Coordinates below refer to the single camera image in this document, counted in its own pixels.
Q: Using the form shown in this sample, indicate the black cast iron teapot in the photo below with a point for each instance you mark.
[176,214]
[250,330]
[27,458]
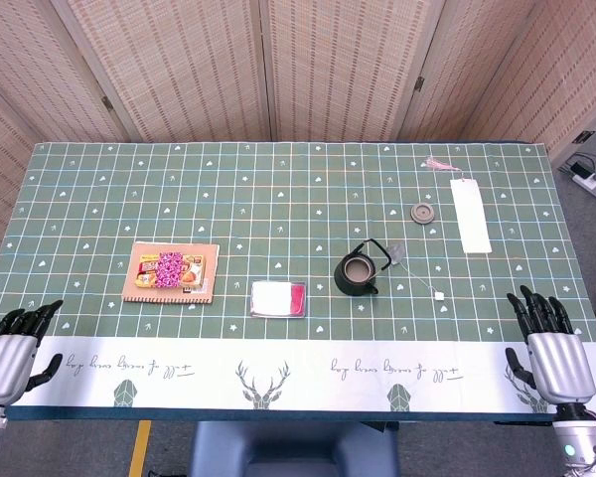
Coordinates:
[342,282]

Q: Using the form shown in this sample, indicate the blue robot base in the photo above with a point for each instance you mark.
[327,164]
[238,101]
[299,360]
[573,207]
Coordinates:
[293,449]

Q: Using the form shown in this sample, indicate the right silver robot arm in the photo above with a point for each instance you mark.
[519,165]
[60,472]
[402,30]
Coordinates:
[578,442]

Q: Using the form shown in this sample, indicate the brown spiral notebook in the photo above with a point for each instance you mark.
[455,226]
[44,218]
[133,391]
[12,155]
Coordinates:
[208,268]

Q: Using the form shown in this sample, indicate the white power strip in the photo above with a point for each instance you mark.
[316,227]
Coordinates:
[593,183]

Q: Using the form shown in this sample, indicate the white bookmark with pink tassel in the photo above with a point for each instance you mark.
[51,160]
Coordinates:
[472,218]

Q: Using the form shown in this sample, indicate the yellow snack box pink band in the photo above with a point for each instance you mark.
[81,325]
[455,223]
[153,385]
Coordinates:
[169,270]

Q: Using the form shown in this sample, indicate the woven bamboo folding screen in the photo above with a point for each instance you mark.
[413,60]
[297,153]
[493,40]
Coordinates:
[328,69]

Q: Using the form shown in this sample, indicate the red ink pad tray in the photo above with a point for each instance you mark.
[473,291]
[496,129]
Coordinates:
[278,298]

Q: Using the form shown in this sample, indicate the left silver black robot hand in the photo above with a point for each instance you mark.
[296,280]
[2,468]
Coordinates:
[2,359]

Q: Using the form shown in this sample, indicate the green grid tablecloth with deer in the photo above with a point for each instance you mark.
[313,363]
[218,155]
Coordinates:
[288,208]

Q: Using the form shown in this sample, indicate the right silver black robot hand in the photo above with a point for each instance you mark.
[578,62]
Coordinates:
[558,359]

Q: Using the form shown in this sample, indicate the grey round teapot lid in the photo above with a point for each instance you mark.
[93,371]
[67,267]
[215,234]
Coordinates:
[422,213]

